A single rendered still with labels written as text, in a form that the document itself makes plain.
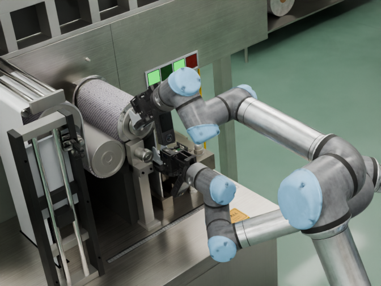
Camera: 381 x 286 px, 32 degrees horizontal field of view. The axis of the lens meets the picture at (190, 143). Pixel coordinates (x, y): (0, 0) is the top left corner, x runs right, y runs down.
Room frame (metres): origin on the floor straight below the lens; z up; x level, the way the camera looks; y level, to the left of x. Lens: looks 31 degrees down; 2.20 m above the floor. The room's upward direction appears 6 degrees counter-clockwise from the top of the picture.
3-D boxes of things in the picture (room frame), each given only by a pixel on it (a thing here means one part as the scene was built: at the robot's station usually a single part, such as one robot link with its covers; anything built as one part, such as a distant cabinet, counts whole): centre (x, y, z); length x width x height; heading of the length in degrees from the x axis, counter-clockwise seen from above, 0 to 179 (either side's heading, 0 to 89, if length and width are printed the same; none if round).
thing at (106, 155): (1.76, 0.32, 1.17); 0.26 x 0.12 x 0.12; 37
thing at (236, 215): (1.65, -0.11, 0.91); 0.07 x 0.07 x 0.02; 37
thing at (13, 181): (1.66, 0.51, 1.17); 0.34 x 0.05 x 0.54; 37
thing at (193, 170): (1.62, -0.01, 1.11); 0.08 x 0.05 x 0.08; 127
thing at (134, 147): (1.68, 0.16, 1.05); 0.06 x 0.05 x 0.31; 37
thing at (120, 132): (1.73, 0.15, 1.25); 0.15 x 0.01 x 0.15; 127
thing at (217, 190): (1.55, -0.06, 1.11); 0.11 x 0.08 x 0.09; 37
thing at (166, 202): (1.87, 0.18, 0.92); 0.28 x 0.04 x 0.04; 37
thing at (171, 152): (1.68, 0.04, 1.12); 0.12 x 0.08 x 0.09; 37
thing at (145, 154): (1.65, 0.13, 1.18); 0.04 x 0.02 x 0.04; 127
